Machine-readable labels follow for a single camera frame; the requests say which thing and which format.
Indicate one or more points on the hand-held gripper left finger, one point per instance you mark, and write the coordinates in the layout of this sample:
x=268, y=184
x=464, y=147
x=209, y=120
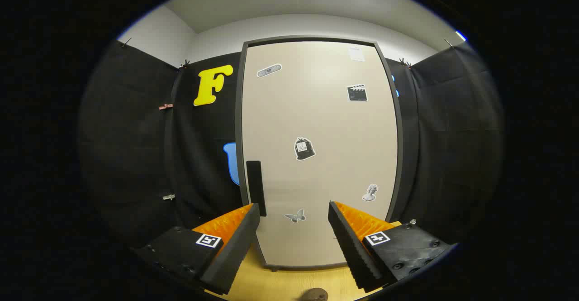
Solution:
x=235, y=255

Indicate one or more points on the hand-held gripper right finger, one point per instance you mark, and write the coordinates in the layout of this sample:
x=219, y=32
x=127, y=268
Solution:
x=350, y=251

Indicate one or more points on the dark grey shoe cabinet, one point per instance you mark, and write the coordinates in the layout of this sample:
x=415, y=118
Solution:
x=238, y=124

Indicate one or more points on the beige shoe cabinet door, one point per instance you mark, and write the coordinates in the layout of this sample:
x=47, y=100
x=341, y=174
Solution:
x=316, y=111

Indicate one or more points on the white clip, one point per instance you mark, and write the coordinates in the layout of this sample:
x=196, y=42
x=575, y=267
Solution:
x=168, y=197

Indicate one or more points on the black backdrop cloth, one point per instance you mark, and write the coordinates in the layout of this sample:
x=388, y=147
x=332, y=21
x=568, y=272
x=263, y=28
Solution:
x=135, y=156

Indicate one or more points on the red clip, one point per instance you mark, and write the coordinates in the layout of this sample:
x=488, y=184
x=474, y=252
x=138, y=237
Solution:
x=166, y=107

